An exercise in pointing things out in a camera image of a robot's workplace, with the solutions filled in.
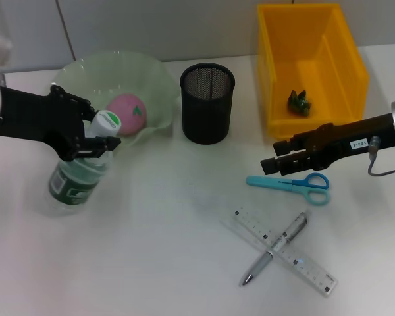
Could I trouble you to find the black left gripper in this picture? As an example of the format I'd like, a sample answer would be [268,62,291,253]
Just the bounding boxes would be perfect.
[0,84,122,163]

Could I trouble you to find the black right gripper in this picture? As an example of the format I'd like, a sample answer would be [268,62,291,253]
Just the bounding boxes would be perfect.
[259,113,395,176]

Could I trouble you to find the blue scissors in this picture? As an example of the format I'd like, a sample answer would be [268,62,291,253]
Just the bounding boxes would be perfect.
[246,172,330,207]

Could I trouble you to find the pink peach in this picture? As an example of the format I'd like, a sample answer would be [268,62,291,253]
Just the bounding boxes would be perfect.
[105,93,149,138]

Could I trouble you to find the green plastic scrap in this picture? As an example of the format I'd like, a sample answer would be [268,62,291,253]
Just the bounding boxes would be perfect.
[286,88,312,118]

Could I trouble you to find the clear green-label water bottle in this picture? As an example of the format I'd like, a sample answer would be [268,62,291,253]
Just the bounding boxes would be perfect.
[47,110,123,217]

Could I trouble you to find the green glass fruit plate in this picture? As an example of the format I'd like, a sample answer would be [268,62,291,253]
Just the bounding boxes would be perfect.
[52,49,182,149]

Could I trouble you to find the black mesh pen holder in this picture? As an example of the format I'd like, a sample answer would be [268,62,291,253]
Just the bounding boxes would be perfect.
[179,62,236,145]

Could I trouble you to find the clear silver pen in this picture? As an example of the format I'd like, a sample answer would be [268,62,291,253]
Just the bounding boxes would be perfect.
[240,210,312,286]

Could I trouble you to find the transparent plastic ruler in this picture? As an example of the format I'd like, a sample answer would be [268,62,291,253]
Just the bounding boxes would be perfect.
[232,206,338,297]

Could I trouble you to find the yellow plastic bin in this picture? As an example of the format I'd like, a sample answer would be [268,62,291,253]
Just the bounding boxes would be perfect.
[256,2,370,141]

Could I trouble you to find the right gripper connector cable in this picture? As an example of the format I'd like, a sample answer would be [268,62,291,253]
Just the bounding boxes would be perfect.
[367,134,395,178]

